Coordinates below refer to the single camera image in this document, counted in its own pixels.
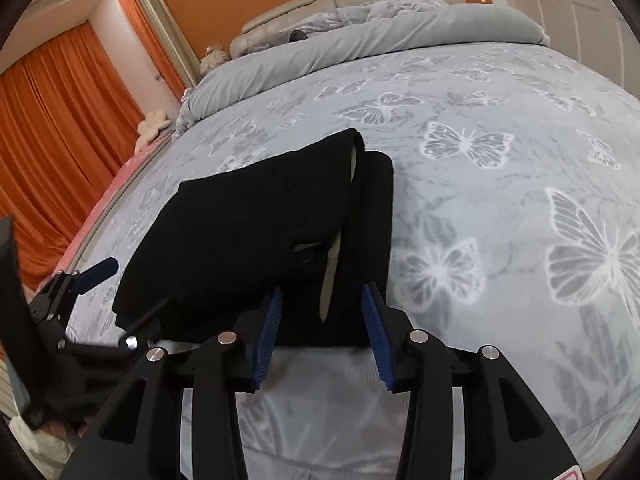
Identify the butterfly print bed blanket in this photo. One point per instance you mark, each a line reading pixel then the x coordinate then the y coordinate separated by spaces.
pixel 500 210

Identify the white flower plush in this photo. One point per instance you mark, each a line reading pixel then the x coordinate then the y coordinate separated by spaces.
pixel 152 125

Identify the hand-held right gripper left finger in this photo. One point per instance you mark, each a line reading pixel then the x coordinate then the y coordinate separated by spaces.
pixel 265 340

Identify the person's left forearm white sleeve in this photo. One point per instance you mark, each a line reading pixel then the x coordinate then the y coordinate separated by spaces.
pixel 35 455

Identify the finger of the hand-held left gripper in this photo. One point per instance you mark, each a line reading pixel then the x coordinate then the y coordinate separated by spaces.
pixel 100 268
pixel 131 343

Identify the fluffy beige plush toy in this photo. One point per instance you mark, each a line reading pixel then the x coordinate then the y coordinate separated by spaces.
pixel 215 56

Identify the white panelled door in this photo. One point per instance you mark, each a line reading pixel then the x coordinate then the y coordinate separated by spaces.
pixel 565 0

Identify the grey duvet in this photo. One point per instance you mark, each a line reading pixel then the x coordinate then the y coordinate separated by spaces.
pixel 350 45

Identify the white door frame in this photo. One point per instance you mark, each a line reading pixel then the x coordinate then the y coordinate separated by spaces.
pixel 165 25

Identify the beige padded headboard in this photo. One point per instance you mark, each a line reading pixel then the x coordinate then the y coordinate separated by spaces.
pixel 280 17

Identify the wide orange curtain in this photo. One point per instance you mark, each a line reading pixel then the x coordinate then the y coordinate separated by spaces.
pixel 60 135

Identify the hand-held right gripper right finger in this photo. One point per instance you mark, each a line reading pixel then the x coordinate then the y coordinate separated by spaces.
pixel 376 340

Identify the printed grey pillow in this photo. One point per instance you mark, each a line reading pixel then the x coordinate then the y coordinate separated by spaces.
pixel 390 5

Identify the person's left hand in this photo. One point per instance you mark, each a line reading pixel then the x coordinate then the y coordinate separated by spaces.
pixel 67 429

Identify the black pants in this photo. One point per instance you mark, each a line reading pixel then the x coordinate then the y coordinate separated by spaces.
pixel 240 220

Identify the narrow orange curtain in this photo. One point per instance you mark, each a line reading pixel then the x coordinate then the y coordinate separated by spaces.
pixel 140 25

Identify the pink mattress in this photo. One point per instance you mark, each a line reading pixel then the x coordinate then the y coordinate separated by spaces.
pixel 107 190

